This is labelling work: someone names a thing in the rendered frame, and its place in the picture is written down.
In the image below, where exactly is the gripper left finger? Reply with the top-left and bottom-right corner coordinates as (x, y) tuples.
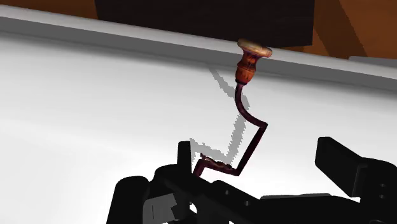
(106, 141), (218, 224)

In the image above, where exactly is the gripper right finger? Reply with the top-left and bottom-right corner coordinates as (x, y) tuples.
(314, 136), (397, 224)

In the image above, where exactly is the brown hand brace drill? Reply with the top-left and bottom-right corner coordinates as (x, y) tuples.
(192, 38), (274, 178)

